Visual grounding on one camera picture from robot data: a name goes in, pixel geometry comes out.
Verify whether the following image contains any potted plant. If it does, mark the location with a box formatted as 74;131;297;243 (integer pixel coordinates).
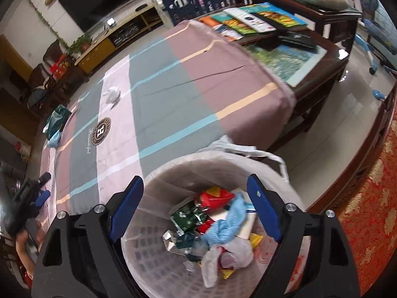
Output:
70;34;93;55

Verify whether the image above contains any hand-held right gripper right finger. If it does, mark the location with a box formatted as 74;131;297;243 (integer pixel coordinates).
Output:
246;174;360;298

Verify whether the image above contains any red snack packet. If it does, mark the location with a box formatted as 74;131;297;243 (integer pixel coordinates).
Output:
194;186;234;213

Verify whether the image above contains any white booklet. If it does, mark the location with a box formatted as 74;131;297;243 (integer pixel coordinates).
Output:
223;8;276;33

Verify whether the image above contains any wooden sofa frame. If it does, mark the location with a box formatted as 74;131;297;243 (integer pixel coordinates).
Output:
305;84;397;216

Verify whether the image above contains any red floral seat cushion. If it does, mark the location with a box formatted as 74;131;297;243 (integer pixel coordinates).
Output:
336;99;397;288

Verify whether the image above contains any dark wooden side table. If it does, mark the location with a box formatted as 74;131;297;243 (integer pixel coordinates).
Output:
226;0;363;47

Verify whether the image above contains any black remote control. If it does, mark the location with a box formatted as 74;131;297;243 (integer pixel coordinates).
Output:
277;30;320;49

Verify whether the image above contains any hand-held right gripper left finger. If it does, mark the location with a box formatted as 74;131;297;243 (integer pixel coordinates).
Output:
31;175;145;298

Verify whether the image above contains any blue face mask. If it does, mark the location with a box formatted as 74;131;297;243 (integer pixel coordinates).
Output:
46;130;61;148
226;192;253;233

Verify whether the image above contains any white plastic bag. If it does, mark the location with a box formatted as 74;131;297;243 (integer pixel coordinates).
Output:
201;237;253;288

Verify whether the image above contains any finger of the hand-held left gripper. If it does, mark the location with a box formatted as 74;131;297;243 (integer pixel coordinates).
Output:
35;190;51;208
35;173;52;187

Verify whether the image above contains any white blue-striped paper container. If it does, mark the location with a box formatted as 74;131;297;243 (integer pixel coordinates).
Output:
214;188;258;239

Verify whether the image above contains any blue playpen fence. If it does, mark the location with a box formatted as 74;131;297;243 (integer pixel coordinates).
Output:
161;0;237;27

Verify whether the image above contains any dark green bag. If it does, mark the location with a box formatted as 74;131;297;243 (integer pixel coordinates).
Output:
46;105;72;135

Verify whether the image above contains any black television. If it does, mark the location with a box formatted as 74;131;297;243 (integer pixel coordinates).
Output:
59;0;174;33

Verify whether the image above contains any white plastic bin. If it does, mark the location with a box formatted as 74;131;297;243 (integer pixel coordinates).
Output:
121;150;311;298

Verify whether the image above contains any small white carton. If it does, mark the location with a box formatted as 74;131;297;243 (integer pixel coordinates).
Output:
162;230;180;255

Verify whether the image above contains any orange book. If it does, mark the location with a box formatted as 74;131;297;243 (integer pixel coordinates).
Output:
199;16;219;29

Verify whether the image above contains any wooden coffee table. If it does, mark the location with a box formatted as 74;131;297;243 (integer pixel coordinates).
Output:
198;15;351;149

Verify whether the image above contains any white crumpled tissue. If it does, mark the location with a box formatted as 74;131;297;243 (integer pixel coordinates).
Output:
104;87;121;105

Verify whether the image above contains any ivy garland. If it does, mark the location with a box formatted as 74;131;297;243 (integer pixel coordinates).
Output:
26;0;71;52

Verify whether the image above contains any black audio amplifier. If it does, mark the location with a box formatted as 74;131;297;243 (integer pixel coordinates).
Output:
110;26;140;45

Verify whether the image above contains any person's left forearm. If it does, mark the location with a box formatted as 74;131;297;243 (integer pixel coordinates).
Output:
19;268;36;289

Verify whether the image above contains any yellow wooden TV cabinet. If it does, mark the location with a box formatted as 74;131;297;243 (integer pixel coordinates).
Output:
74;4;165;73

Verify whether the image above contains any green snack packet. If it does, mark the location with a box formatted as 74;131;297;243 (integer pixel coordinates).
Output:
170;203;208;233

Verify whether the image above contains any red gift box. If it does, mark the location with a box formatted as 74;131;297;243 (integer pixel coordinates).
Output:
50;54;71;79

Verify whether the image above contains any person's left hand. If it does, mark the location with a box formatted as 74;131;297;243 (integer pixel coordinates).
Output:
15;220;46;274

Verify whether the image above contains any carved wooden chair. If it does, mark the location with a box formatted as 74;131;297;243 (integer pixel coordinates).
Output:
42;40;67;66
28;64;55;90

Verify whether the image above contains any yellow snack bag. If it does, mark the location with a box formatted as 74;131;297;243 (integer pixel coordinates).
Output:
248;233;264;249

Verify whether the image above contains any light blue checkered cloth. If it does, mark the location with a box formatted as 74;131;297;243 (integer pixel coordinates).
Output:
201;219;243;249

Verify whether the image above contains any blue white child scooter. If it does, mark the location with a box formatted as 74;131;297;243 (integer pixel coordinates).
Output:
355;19;397;75

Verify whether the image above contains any green placemat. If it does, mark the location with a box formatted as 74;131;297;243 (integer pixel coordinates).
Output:
248;43;328;87

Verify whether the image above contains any striped pink grey tablecloth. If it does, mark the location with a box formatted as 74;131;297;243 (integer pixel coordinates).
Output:
39;19;296;224

